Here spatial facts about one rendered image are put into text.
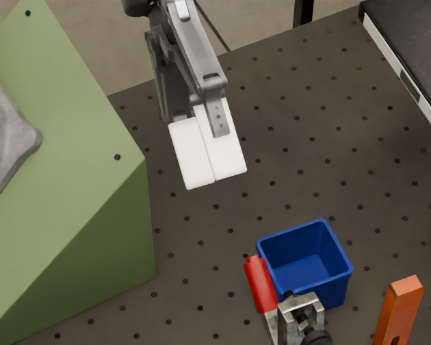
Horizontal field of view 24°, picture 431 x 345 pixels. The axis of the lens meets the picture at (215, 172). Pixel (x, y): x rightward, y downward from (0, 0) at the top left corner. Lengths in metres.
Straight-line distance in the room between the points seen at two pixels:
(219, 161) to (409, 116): 0.84
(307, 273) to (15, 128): 0.47
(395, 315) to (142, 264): 0.58
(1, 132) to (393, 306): 0.67
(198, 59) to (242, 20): 1.94
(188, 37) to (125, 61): 1.83
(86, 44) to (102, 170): 1.50
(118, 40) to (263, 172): 1.25
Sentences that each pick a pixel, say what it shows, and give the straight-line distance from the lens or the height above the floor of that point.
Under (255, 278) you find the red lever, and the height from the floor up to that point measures 1.14.
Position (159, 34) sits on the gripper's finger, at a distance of 0.94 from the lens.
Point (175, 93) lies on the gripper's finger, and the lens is 1.01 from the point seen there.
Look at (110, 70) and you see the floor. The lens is 2.69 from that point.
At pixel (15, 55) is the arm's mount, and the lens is 1.46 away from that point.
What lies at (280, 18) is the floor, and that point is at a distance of 2.82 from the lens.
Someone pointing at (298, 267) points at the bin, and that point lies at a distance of 1.49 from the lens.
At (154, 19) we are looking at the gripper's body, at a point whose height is 1.29.
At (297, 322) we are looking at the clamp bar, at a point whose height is 1.20.
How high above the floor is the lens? 1.97
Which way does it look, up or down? 53 degrees down
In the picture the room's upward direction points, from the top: straight up
